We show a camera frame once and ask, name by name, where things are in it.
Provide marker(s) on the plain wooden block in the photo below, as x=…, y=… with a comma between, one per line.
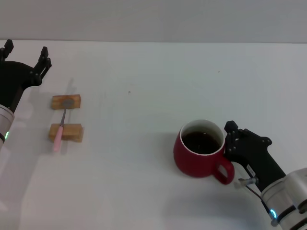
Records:
x=72, y=131

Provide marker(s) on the wooden block with orange stain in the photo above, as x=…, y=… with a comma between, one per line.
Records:
x=56, y=103

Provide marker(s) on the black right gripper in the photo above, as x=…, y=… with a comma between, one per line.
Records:
x=259, y=163

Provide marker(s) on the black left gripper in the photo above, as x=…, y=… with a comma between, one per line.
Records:
x=12, y=81

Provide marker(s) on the red ceramic cup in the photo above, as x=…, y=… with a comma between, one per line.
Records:
x=192, y=163

